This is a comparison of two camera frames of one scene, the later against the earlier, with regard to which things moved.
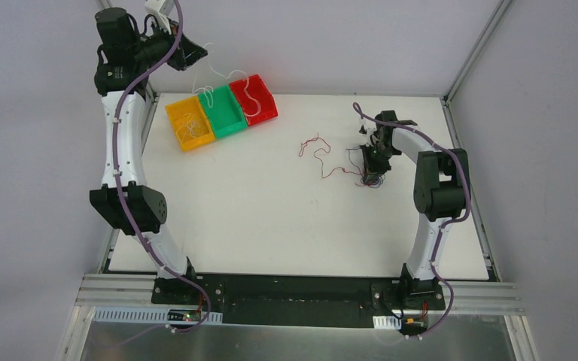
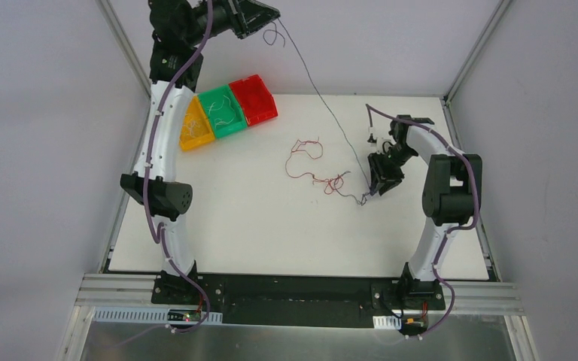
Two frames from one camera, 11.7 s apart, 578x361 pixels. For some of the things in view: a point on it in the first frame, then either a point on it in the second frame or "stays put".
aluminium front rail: [460, 295] stays put
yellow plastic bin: [190, 123] stays put
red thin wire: [324, 150] -> [311, 174]
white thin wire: [209, 92] -> [234, 115]
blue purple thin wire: [372, 180] -> [274, 35]
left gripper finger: [186, 53] -> [257, 14]
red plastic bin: [255, 99] stays put
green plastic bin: [223, 110] stays put
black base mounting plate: [301, 300] stays put
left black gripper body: [182, 50] -> [238, 19]
